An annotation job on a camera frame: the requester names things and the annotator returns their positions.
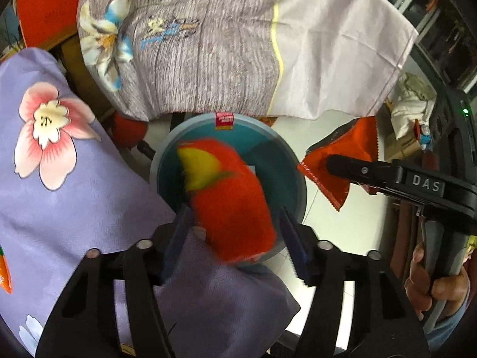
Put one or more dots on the grey floral cloth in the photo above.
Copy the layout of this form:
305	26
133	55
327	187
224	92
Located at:
223	44

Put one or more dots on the purple floral tablecloth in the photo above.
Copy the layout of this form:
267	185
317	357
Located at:
93	201

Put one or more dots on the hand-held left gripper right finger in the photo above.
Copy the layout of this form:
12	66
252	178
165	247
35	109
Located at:
294	240

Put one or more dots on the white cloth pile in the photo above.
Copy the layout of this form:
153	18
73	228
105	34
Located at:
413	100

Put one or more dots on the person's right hand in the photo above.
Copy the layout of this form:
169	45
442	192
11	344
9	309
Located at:
417	291

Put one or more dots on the red and yellow plastic bag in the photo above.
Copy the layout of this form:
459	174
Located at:
231	212

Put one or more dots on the orange-red snack packet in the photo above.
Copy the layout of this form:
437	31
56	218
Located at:
357	141

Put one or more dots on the red round object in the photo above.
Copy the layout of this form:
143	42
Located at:
128	130

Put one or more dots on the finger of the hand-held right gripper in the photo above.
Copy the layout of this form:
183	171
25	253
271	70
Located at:
357	171

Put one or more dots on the blue toy train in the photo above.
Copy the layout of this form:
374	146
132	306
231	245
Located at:
426	140

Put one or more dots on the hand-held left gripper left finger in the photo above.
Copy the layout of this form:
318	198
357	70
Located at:
179	233

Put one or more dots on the teal plastic bin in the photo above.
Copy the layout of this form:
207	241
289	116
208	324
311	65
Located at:
268	149

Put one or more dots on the person's right forearm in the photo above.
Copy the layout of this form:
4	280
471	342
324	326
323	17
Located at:
449	324

